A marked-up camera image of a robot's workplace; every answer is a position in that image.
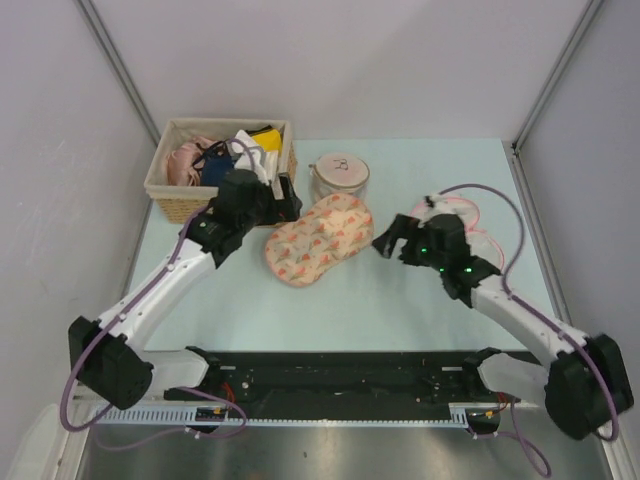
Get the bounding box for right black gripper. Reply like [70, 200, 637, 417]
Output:
[370, 214, 446, 273]

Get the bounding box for floral print laundry bag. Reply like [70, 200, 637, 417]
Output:
[264, 193, 374, 287]

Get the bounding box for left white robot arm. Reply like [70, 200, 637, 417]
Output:
[68, 169, 302, 410]

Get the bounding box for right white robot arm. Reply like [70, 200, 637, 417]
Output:
[372, 214, 634, 442]

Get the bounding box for round mesh laundry bag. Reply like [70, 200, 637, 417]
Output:
[309, 152, 370, 202]

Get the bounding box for pink trimmed mesh bag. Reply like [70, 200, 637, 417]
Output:
[437, 196, 505, 270]

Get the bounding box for white garment in basket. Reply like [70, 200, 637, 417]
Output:
[231, 130, 281, 185]

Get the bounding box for yellow garment in basket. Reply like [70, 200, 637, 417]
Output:
[247, 126, 283, 152]

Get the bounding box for woven wicker basket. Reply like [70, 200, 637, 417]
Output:
[143, 117, 299, 225]

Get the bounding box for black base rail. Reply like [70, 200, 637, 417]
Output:
[164, 351, 511, 420]

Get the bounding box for slotted cable duct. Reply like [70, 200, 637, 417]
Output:
[98, 404, 506, 428]

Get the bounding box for left aluminium frame post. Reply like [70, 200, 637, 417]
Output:
[73, 0, 161, 145]

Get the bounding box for aluminium frame post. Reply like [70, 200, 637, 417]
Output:
[510, 0, 608, 155]
[73, 0, 161, 145]

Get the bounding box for right aluminium frame post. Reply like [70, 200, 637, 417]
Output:
[510, 0, 608, 155]

